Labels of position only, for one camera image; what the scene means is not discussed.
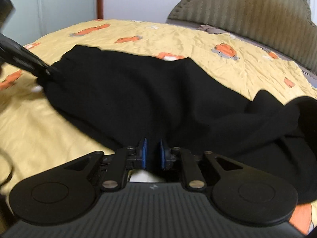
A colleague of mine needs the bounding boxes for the black pants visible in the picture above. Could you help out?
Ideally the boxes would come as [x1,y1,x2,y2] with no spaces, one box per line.
[37,45,316,204]

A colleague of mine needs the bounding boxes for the frosted floral glass door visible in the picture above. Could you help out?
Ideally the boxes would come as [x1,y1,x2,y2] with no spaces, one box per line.
[2,0,97,45]

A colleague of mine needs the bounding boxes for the yellow carrot print quilt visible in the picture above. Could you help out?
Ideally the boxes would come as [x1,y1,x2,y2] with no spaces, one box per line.
[1,20,316,237]

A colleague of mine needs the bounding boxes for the olive green padded headboard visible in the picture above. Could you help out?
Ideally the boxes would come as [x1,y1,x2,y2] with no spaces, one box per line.
[168,0,316,72]

